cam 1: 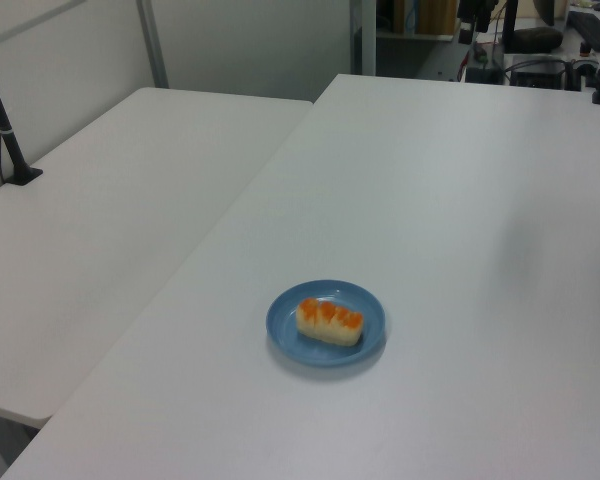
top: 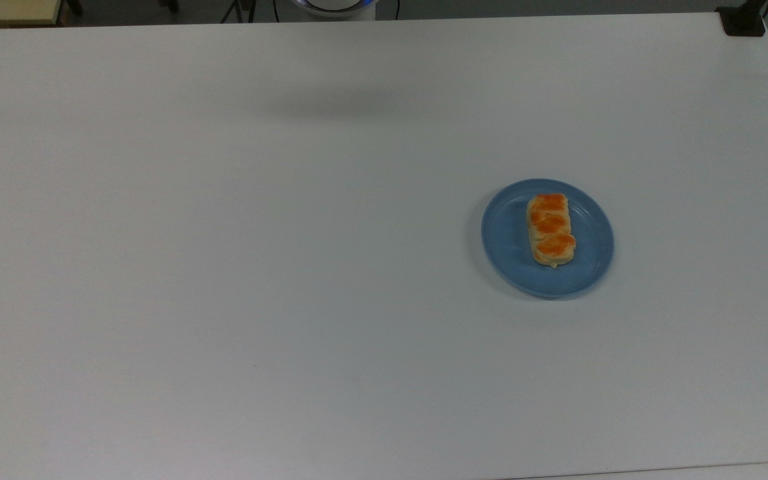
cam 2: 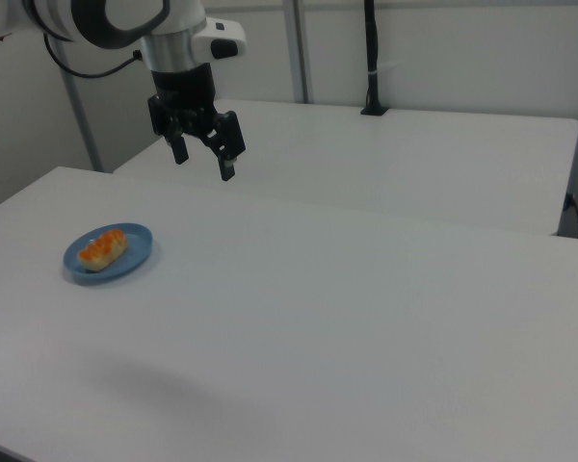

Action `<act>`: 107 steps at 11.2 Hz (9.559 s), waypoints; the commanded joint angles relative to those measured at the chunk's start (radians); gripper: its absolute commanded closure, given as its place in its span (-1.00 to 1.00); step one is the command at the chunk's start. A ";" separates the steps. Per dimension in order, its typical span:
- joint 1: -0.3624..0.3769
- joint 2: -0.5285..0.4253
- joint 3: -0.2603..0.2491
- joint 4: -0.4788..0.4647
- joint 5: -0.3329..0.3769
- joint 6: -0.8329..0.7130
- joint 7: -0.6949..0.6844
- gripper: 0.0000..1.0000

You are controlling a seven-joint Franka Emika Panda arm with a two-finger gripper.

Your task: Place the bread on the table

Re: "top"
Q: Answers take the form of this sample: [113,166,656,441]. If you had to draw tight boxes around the orange-topped bread roll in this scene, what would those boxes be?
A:
[526,193,577,269]

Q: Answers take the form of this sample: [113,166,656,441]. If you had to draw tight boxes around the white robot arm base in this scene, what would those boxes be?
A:
[276,0,379,23]

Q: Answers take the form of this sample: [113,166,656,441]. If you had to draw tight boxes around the round blue plate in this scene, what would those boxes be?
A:
[481,178,615,299]

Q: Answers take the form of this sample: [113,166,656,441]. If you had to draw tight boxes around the black tripod legs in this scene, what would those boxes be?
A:
[219,0,259,24]

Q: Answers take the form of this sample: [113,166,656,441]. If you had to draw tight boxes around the black table clamp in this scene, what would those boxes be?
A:
[716,0,768,37]

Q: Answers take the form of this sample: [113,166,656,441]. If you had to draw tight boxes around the beige wooden side table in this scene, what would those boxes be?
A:
[0,0,66,28]

